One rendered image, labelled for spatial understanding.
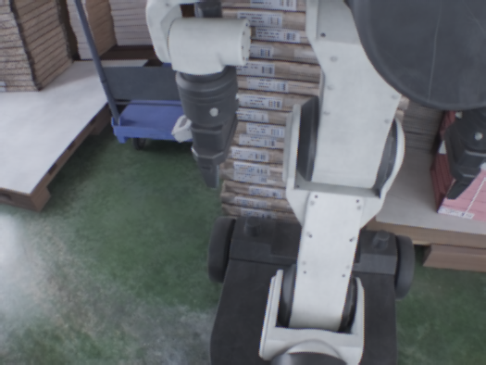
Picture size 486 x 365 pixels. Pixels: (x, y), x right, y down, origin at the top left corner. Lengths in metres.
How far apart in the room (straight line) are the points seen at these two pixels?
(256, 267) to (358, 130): 0.55
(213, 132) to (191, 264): 0.70
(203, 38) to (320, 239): 0.41
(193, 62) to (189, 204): 0.93
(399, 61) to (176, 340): 0.97
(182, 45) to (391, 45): 0.33
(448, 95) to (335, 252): 0.51
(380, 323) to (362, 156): 0.50
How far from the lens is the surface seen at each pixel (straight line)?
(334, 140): 0.53
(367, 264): 0.98
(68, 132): 1.77
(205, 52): 0.46
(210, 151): 0.57
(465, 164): 0.64
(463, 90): 0.20
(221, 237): 0.98
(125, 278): 1.20
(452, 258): 1.28
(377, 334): 0.91
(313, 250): 0.67
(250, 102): 0.89
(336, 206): 0.64
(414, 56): 0.18
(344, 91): 0.47
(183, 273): 1.16
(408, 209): 1.30
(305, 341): 0.68
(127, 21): 2.61
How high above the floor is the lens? 0.97
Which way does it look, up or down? 43 degrees down
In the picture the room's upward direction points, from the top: 2 degrees counter-clockwise
